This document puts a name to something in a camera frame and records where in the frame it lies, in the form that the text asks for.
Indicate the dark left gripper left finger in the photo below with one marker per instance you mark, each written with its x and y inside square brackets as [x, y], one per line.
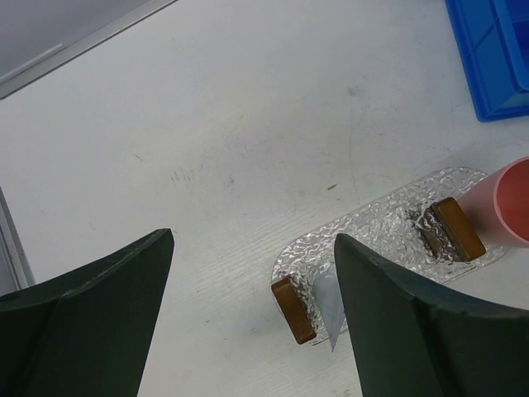
[86, 332]

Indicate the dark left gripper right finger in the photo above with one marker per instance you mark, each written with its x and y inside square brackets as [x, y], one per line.
[414, 337]

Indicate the white toothpaste tube green cap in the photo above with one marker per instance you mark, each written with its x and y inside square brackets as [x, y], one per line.
[326, 292]

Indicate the clear acrylic toothbrush holder rack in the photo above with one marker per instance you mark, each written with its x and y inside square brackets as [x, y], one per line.
[358, 265]

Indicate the pink plastic cup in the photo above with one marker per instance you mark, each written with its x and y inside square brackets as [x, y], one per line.
[497, 206]

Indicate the clear textured glass tray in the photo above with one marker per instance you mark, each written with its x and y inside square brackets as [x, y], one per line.
[393, 226]

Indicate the blue plastic compartment bin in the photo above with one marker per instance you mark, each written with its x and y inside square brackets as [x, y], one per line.
[492, 38]

